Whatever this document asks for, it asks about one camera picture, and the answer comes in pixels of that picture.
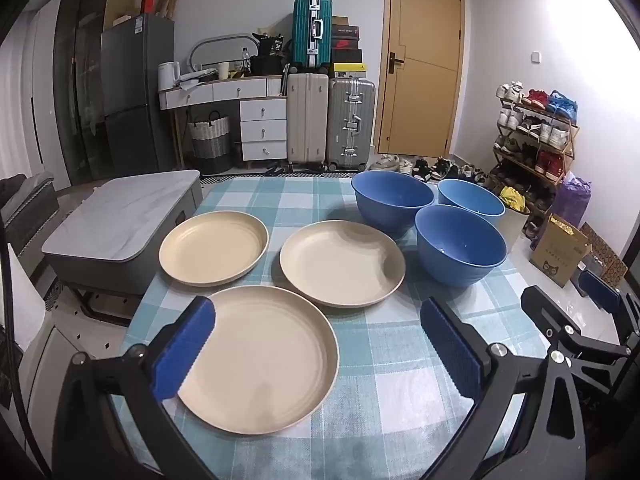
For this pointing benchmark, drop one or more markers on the dark blue bowl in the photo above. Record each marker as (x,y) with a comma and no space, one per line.
(390,200)

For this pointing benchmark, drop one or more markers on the brown cardboard box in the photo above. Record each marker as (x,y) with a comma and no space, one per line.
(557,255)

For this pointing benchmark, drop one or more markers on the teal suitcase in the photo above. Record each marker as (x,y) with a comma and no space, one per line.
(312,30)

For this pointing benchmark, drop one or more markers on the teal checked tablecloth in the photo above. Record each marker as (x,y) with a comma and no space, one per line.
(390,385)

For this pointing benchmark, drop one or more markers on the white kettle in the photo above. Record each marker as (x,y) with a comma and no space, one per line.
(169,76)

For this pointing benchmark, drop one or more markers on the woven laundry basket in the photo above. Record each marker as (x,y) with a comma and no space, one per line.
(210,140)

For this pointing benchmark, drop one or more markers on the beige suitcase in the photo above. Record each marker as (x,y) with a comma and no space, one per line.
(307,120)

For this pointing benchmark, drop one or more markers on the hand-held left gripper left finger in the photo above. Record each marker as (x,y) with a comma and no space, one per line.
(182,352)

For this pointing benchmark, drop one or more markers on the white upholstered seat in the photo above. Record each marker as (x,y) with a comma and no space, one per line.
(35,355)

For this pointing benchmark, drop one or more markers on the clear plastic bottle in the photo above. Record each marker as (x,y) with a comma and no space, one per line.
(245,61)

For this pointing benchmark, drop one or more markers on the grey marble coffee table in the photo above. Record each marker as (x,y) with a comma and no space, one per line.
(115,220)

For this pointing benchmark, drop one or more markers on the stack of shoe boxes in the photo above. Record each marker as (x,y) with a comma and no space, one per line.
(347,45)

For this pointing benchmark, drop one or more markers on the rows of stored sneakers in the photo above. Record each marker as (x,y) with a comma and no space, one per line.
(545,132)

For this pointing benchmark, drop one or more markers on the yellow wooden door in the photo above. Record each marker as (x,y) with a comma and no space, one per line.
(425,60)

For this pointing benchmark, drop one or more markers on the brown patterned box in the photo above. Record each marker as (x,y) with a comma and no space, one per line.
(607,255)

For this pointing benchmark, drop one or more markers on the yellow plastic bag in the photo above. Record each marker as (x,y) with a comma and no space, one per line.
(512,199)

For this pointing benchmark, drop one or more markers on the black paper bag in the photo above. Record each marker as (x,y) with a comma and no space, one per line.
(267,55)

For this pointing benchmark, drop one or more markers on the purple plastic bag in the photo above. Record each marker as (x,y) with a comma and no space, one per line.
(575,200)

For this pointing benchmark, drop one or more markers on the grey sofa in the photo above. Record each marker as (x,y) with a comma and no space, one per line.
(25,205)

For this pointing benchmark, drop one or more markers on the light blue bowl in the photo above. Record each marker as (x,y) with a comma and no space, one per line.
(472,200)

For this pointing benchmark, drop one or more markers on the silver suitcase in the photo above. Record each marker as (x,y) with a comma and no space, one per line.
(350,125)

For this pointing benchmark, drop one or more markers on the dark glass cabinet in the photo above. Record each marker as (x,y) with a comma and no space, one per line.
(80,85)

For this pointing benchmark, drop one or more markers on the group of loose shoes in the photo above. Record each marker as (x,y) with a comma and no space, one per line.
(430,167)

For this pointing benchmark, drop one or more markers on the oval mirror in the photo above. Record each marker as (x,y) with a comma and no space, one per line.
(220,52)

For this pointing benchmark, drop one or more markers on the white dresser with drawers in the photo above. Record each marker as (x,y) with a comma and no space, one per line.
(262,125)

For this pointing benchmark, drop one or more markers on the flat brown carton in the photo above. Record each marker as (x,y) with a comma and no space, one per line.
(170,0)

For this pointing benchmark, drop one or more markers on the white cup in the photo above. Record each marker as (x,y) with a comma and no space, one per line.
(222,71)

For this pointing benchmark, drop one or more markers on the beige plate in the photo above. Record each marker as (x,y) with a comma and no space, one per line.
(215,247)
(270,360)
(340,265)

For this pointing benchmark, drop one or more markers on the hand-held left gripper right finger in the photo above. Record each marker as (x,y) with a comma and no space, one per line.
(450,350)

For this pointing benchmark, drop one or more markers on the dark grey refrigerator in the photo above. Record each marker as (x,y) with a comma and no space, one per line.
(135,90)

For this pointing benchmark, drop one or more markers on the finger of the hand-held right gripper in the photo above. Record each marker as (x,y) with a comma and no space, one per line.
(545,310)
(600,287)

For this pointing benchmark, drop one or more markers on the wooden shoe rack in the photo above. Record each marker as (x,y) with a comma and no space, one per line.
(572,132)

